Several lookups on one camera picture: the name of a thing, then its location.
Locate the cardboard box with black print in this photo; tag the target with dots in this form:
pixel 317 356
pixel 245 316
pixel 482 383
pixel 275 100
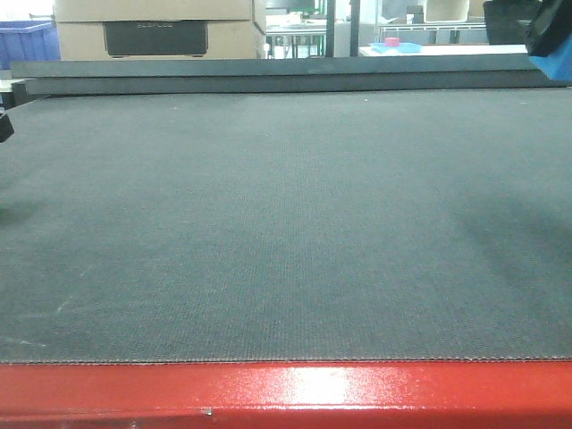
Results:
pixel 137 30

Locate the dark conveyor back rail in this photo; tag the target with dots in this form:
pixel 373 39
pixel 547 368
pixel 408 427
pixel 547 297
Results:
pixel 311 75

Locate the red block in tray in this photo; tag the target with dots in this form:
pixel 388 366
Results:
pixel 392 42

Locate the black office chair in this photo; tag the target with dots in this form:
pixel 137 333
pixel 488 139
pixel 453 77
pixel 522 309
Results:
pixel 504 20

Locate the blue crate in background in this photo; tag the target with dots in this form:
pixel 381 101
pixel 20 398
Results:
pixel 28 41

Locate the blue toy block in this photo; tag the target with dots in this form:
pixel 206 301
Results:
pixel 557 65

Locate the dark conveyor belt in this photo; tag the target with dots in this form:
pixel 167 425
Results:
pixel 343 226

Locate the blue tray on far table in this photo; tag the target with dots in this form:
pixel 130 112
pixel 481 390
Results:
pixel 403 48

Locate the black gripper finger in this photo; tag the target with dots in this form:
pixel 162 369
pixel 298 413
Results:
pixel 6 127
pixel 549 28

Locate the red conveyor frame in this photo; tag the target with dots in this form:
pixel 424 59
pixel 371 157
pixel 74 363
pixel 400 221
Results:
pixel 413 394

